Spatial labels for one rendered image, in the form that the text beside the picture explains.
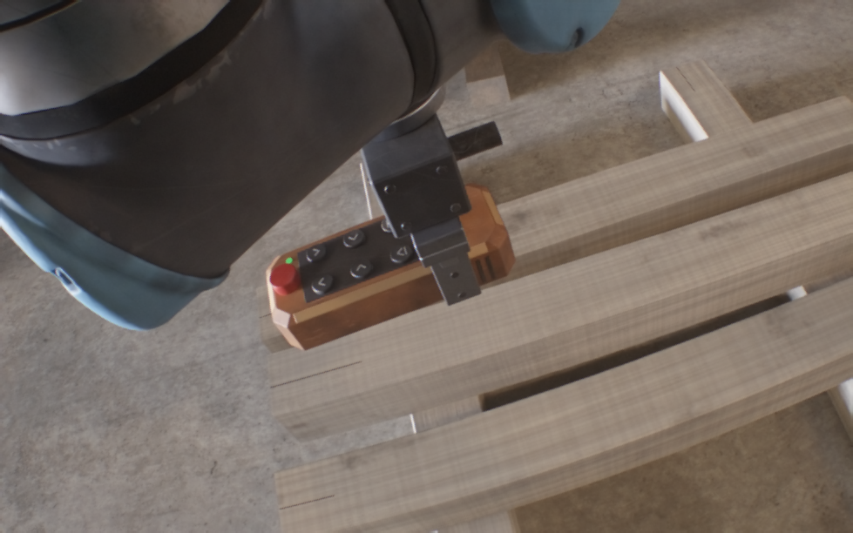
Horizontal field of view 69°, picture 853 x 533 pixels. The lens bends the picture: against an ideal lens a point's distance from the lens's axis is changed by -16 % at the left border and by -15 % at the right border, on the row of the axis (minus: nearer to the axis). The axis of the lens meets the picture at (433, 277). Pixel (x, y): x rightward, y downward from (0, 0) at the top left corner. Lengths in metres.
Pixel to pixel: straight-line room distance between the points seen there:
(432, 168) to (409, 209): 0.03
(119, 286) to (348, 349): 0.81
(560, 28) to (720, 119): 1.08
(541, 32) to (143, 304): 0.14
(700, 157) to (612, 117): 0.40
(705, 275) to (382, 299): 0.54
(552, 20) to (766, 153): 0.90
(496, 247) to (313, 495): 0.49
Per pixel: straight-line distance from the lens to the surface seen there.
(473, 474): 0.85
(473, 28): 0.22
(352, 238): 0.53
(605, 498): 1.03
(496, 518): 0.93
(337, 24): 0.19
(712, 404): 0.86
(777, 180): 1.12
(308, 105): 0.19
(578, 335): 0.94
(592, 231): 1.01
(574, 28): 0.24
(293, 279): 0.52
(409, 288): 0.51
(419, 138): 0.41
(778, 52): 1.65
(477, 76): 1.51
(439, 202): 0.41
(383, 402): 0.97
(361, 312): 0.52
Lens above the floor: 0.98
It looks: 51 degrees down
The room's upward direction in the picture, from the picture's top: 24 degrees counter-clockwise
